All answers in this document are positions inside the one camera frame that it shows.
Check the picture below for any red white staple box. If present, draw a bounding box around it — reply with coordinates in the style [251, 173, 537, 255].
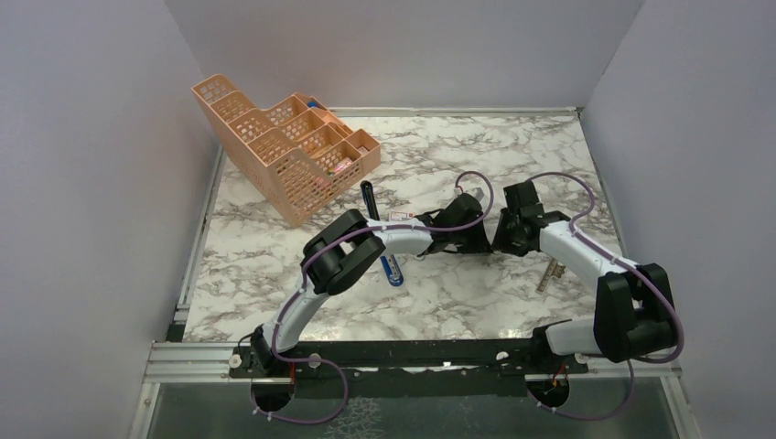
[389, 211, 415, 221]

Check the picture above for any blue black stapler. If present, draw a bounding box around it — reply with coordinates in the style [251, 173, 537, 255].
[360, 179, 405, 288]

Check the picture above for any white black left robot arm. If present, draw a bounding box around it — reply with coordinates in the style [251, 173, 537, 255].
[250, 193, 492, 376]

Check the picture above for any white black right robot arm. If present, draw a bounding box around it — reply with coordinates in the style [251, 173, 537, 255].
[492, 181, 684, 372]

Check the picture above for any colourful item in organizer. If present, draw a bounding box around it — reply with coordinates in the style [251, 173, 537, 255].
[328, 158, 352, 176]

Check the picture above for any peach plastic desk organizer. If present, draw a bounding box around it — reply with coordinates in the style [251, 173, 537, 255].
[191, 74, 382, 226]

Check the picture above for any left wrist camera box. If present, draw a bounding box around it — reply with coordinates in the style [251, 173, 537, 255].
[467, 187, 486, 202]

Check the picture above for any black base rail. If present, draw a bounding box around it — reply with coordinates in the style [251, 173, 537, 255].
[229, 336, 589, 384]

